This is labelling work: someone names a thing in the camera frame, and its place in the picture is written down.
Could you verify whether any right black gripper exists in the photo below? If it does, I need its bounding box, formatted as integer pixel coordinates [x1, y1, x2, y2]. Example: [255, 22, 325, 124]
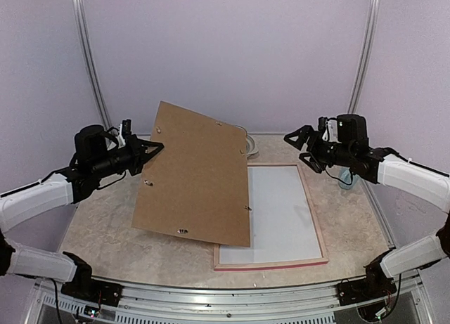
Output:
[285, 124, 354, 173]

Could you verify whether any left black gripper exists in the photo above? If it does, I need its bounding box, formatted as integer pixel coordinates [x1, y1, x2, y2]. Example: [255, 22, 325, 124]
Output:
[91, 134, 163, 179]

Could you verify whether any brown backing board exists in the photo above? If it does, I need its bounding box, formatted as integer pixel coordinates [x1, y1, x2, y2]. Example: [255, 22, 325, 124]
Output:
[131, 102, 250, 247]

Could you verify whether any canyon photo print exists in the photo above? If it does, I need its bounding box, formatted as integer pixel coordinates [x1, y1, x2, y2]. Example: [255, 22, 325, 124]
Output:
[218, 165, 325, 264]

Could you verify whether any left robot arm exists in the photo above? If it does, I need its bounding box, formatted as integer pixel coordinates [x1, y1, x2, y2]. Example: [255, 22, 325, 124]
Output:
[1, 119, 164, 299]

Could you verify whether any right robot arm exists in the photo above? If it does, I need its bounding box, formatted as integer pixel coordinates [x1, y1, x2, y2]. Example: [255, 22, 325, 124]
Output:
[283, 114, 449, 299]

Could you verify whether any light blue mug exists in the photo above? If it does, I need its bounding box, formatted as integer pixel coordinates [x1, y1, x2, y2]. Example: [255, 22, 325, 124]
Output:
[338, 167, 359, 190]

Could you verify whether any striped ceramic plate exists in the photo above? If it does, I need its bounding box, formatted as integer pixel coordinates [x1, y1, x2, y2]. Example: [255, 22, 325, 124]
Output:
[244, 129, 259, 158]

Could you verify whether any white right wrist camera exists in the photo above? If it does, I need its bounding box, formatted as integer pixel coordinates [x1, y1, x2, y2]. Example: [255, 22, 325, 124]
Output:
[318, 117, 338, 142]

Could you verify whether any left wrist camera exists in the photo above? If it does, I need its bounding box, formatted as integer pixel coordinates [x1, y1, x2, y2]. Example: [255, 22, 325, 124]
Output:
[117, 119, 131, 148]

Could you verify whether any pink wooden picture frame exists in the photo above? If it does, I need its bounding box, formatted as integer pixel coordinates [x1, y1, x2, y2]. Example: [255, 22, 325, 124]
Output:
[213, 164, 330, 272]

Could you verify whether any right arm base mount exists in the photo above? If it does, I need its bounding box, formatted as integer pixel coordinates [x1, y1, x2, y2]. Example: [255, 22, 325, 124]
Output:
[336, 251, 397, 306]

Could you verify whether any aluminium front rail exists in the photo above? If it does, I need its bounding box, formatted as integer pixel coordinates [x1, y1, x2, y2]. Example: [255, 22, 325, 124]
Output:
[33, 280, 423, 324]

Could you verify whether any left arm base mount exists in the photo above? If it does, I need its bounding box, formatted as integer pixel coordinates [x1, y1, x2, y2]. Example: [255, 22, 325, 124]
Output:
[61, 252, 123, 307]

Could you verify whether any right aluminium corner post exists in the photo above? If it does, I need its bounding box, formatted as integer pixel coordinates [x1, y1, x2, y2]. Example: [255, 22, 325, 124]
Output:
[347, 0, 380, 114]

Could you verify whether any aluminium corner post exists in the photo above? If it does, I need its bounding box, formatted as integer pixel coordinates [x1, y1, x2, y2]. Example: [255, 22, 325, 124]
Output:
[347, 0, 380, 114]
[72, 0, 113, 129]

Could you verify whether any left aluminium corner post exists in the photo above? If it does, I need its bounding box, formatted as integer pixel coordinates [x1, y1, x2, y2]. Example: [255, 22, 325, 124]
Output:
[72, 0, 113, 129]

